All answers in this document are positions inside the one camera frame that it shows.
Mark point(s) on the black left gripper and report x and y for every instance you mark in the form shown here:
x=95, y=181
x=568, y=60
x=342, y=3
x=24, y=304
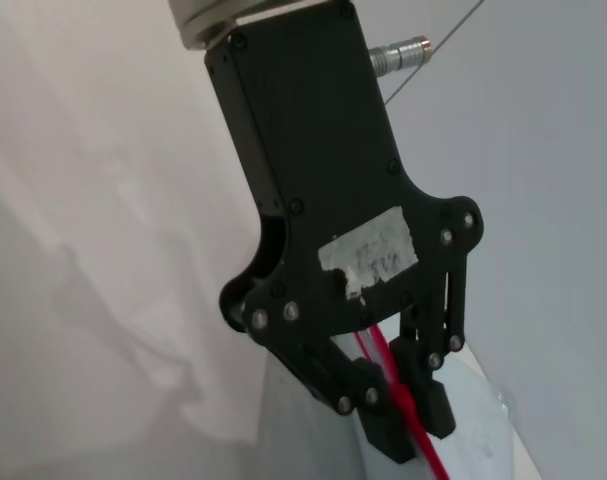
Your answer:
x=323, y=150

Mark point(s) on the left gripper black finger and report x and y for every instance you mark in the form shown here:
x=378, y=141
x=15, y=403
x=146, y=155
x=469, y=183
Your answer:
x=353, y=390
x=433, y=405

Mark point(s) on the clear document bag red zip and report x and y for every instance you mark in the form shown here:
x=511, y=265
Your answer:
x=483, y=440

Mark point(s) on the torn white tape label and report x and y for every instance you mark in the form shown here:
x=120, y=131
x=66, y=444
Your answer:
x=378, y=250

